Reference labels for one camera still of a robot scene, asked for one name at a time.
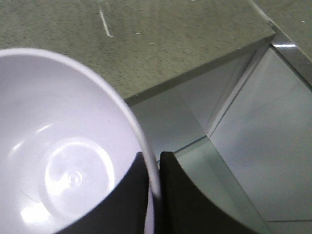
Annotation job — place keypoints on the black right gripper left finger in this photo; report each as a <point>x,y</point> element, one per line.
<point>123,211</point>

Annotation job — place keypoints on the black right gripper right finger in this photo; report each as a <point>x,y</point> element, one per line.
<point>211,206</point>

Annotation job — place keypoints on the purple plastic bowl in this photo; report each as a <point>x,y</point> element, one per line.
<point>67,139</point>

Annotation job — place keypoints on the white side cabinet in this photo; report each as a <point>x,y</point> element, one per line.
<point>243,133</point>

